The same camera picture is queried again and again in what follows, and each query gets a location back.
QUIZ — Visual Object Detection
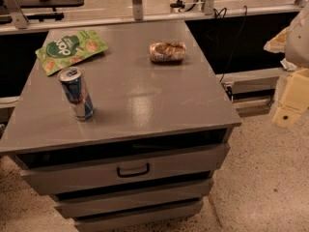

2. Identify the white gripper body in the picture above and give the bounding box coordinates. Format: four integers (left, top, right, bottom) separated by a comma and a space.
285, 4, 309, 68

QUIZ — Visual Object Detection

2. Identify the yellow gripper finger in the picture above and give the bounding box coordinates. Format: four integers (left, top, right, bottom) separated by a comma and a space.
264, 28, 288, 53
272, 69, 309, 129

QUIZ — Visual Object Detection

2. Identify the blue silver redbull can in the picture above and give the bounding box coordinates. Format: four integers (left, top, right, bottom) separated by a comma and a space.
58, 67, 95, 121

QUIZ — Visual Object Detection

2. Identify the crumpled white paper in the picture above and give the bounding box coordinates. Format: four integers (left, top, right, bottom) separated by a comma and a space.
280, 59, 297, 72

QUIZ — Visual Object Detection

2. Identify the grey drawer cabinet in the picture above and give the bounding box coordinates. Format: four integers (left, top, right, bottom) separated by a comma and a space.
1, 21, 240, 232

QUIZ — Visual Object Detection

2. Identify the green snack pouch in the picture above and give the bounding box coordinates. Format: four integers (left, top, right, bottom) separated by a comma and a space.
36, 30, 108, 76

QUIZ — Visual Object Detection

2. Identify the black cable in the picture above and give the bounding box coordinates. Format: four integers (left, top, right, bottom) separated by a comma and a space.
212, 5, 249, 84

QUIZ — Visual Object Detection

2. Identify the metal frame post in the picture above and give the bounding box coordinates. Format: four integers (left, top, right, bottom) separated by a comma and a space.
132, 0, 143, 20

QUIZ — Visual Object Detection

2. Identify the black drawer handle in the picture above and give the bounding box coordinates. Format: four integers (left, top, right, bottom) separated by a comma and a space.
116, 163, 151, 178

